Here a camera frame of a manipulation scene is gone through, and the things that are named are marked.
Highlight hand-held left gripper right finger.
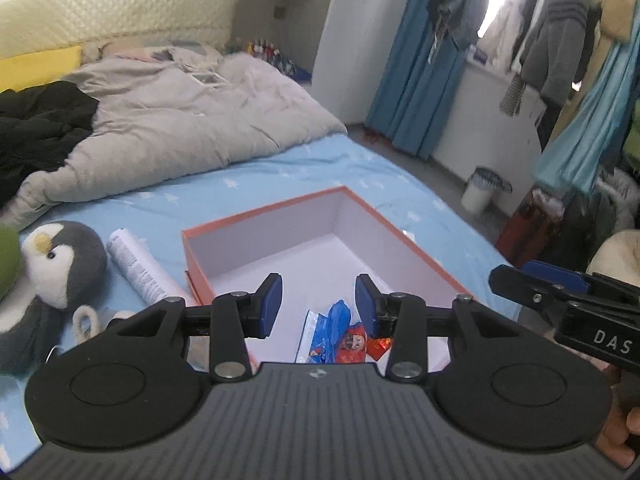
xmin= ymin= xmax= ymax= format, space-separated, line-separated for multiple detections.
xmin=354 ymin=273 xmax=533 ymax=384

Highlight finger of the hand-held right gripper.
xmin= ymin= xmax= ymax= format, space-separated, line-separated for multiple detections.
xmin=489 ymin=265 xmax=573 ymax=312
xmin=525 ymin=260 xmax=640 ymax=306

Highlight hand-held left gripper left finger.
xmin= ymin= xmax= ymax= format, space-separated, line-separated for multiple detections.
xmin=102 ymin=273 xmax=284 ymax=384

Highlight orange cardboard box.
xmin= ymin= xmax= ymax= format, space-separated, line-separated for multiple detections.
xmin=181 ymin=186 xmax=476 ymax=376

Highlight cream plush keychain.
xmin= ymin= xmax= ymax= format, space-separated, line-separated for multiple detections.
xmin=72 ymin=305 xmax=136 ymax=343

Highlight person's right hand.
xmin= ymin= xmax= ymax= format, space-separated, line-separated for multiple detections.
xmin=595 ymin=365 xmax=640 ymax=472

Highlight red cartoon snack packet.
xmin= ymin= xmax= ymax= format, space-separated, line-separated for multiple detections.
xmin=334 ymin=324 xmax=372 ymax=365

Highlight small red candy wrapper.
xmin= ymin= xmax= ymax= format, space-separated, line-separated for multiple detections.
xmin=367 ymin=337 xmax=395 ymax=362

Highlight blue snack packet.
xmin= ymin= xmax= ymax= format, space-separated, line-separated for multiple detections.
xmin=295 ymin=300 xmax=362 ymax=365

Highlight red bag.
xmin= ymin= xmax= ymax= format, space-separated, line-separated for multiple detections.
xmin=496 ymin=187 xmax=567 ymax=268

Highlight cream plush cushion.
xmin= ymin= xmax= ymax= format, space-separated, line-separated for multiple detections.
xmin=587 ymin=230 xmax=640 ymax=277

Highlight white trash bin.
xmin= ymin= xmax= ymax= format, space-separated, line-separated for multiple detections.
xmin=460 ymin=166 xmax=513 ymax=214

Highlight white printed tube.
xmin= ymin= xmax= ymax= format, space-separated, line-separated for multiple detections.
xmin=106 ymin=229 xmax=198 ymax=308

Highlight light blue bedsheet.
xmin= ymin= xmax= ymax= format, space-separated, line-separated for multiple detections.
xmin=0 ymin=135 xmax=521 ymax=467

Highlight hanging light blue garment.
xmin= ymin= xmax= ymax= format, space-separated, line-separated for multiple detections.
xmin=532 ymin=40 xmax=637 ymax=196

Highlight striped cloth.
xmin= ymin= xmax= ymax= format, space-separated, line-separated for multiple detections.
xmin=500 ymin=72 xmax=527 ymax=118

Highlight grey duvet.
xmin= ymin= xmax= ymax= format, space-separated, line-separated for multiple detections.
xmin=0 ymin=45 xmax=348 ymax=233

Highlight grey penguin plush toy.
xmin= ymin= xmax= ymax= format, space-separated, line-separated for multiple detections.
xmin=0 ymin=221 xmax=108 ymax=376

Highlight blue curtain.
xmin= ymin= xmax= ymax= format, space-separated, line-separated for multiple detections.
xmin=365 ymin=0 xmax=473 ymax=161

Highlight hanging grey striped sweater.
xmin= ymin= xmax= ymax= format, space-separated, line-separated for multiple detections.
xmin=520 ymin=0 xmax=607 ymax=107

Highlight hanging white garment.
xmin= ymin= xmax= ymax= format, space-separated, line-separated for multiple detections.
xmin=482 ymin=0 xmax=556 ymax=68

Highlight colourful toy figures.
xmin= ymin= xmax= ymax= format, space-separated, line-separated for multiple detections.
xmin=244 ymin=37 xmax=282 ymax=59

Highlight white wardrobe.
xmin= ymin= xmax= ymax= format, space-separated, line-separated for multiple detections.
xmin=311 ymin=0 xmax=416 ymax=128

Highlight green snake plush toy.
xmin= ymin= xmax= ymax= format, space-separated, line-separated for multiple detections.
xmin=0 ymin=225 xmax=23 ymax=299

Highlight hanging tan garment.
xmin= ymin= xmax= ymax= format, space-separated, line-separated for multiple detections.
xmin=597 ymin=0 xmax=640 ymax=42

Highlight pink patterned pillow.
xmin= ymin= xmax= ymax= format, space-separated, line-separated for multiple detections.
xmin=82 ymin=42 xmax=176 ymax=65

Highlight hanging grey jacket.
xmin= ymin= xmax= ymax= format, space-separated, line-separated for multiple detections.
xmin=439 ymin=0 xmax=496 ymax=51

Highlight black clothing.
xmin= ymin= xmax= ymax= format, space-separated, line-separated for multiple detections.
xmin=0 ymin=81 xmax=100 ymax=206

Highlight beige padded headboard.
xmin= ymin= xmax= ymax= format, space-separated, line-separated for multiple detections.
xmin=0 ymin=0 xmax=241 ymax=61

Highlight yellow pillow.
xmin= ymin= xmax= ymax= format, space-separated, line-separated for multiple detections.
xmin=0 ymin=45 xmax=83 ymax=93

